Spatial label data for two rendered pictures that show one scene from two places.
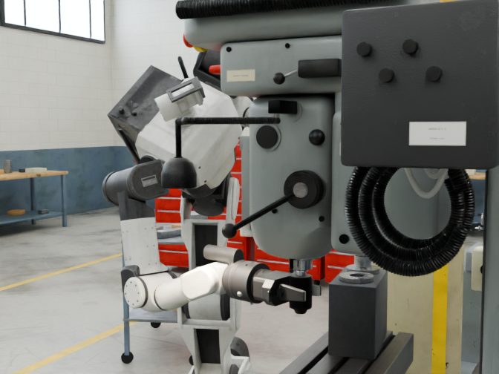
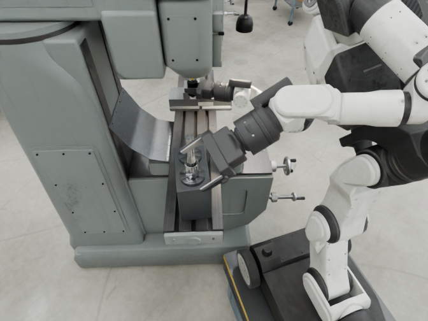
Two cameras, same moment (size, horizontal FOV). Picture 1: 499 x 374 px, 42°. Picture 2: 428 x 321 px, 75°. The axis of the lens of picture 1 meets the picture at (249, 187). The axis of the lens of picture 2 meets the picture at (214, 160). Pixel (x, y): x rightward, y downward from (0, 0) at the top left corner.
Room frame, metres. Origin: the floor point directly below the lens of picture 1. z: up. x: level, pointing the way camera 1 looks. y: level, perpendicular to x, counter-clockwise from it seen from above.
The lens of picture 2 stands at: (2.33, -0.54, 1.93)
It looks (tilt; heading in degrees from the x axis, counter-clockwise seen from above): 47 degrees down; 152
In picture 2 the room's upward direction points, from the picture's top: straight up
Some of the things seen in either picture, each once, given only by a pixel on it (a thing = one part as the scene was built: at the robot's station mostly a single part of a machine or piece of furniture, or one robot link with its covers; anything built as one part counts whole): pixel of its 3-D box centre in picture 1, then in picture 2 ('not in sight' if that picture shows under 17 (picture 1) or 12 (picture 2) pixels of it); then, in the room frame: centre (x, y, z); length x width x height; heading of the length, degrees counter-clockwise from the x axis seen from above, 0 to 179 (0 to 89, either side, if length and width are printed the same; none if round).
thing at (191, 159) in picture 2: not in sight; (190, 150); (1.73, -0.31, 1.30); 0.03 x 0.03 x 0.11
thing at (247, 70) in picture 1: (321, 70); not in sight; (1.28, -0.14, 1.68); 0.34 x 0.24 x 0.10; 64
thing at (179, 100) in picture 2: not in sight; (200, 95); (1.10, 0.02, 1.04); 0.35 x 0.15 x 0.11; 63
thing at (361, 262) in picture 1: (362, 257); (192, 169); (1.73, -0.31, 1.21); 0.05 x 0.05 x 0.05
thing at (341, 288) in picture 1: (359, 307); (192, 181); (1.68, -0.29, 1.09); 0.22 x 0.12 x 0.20; 160
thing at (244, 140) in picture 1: (252, 185); (216, 40); (1.34, -0.01, 1.45); 0.04 x 0.04 x 0.21; 64
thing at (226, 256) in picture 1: (229, 270); (237, 92); (1.44, 0.05, 1.24); 0.11 x 0.11 x 0.11; 49
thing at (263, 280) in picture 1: (266, 286); (212, 90); (1.35, -0.04, 1.23); 0.13 x 0.12 x 0.10; 139
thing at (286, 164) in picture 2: not in sight; (281, 165); (1.51, 0.34, 0.69); 0.16 x 0.12 x 0.12; 64
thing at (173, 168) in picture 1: (178, 171); (244, 21); (1.31, 0.14, 1.48); 0.07 x 0.07 x 0.06
